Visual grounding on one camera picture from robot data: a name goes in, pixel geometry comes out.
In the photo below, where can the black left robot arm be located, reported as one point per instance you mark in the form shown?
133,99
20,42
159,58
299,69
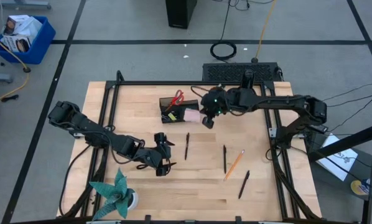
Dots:
95,133

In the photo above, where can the black vented case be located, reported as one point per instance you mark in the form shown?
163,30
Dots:
229,72

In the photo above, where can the black computer tower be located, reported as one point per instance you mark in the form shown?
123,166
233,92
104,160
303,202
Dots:
180,14

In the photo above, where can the black pen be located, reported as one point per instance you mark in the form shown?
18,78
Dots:
225,158
187,146
244,184

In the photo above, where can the black table edge clamp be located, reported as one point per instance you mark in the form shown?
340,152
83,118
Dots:
238,219
147,218

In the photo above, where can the orange wooden pencil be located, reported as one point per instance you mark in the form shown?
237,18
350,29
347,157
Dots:
234,165

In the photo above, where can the white plant pot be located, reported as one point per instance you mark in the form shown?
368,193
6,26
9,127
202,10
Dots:
135,200

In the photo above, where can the white paper sheet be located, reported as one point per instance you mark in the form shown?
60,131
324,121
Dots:
341,161

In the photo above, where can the pink eraser block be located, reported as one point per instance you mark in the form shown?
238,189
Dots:
191,115

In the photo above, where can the large black binder clip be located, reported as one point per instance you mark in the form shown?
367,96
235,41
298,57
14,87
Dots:
165,118

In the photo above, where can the black desk lamp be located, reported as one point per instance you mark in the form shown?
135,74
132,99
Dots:
248,77

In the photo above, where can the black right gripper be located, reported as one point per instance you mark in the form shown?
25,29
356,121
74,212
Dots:
215,104

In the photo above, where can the black stand beam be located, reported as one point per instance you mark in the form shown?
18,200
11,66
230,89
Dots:
344,143

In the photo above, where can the blue plastic bin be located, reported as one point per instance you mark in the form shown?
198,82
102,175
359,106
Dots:
39,46

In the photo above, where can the white plastic bag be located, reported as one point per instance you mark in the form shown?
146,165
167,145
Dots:
32,29

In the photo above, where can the silver metal bracket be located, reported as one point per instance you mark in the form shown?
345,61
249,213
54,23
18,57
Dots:
273,132

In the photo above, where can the black mesh desk organizer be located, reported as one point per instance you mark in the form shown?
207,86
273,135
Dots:
179,104

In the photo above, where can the teal artificial plant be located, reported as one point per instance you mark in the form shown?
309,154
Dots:
114,196

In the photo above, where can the yellow sticky note pad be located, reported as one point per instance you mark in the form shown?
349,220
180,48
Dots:
172,116

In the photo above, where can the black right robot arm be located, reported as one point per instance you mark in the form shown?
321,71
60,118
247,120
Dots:
285,102

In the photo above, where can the white printed carton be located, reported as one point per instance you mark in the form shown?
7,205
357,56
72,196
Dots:
13,25
15,43

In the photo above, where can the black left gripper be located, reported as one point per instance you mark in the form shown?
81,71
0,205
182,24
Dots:
153,157

